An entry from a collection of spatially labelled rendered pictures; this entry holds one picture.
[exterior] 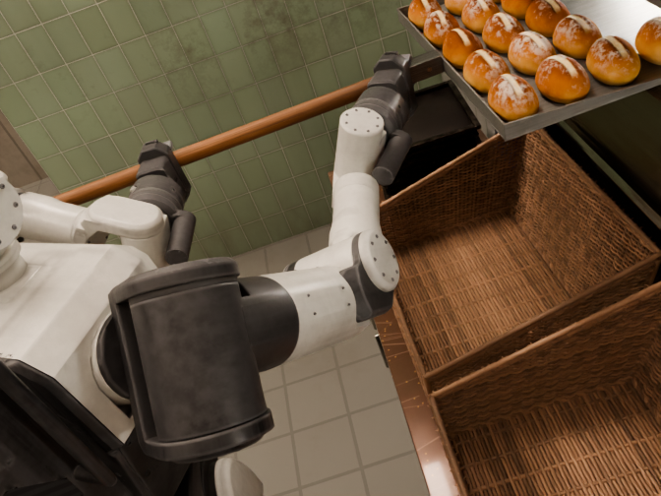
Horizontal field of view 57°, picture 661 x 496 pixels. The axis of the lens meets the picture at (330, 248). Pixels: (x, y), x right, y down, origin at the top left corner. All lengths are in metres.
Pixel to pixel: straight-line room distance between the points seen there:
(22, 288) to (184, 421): 0.22
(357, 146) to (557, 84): 0.30
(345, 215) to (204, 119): 1.71
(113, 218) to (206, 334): 0.47
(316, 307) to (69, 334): 0.22
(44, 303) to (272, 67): 1.91
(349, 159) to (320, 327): 0.37
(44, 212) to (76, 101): 1.50
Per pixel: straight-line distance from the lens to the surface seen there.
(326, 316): 0.61
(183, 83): 2.42
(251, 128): 1.11
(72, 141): 2.58
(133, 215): 0.93
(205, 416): 0.49
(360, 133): 0.89
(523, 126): 0.93
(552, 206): 1.53
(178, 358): 0.49
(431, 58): 1.12
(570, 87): 0.96
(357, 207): 0.82
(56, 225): 1.00
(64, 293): 0.59
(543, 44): 1.06
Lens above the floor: 1.71
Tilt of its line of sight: 40 degrees down
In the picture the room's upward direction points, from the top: 21 degrees counter-clockwise
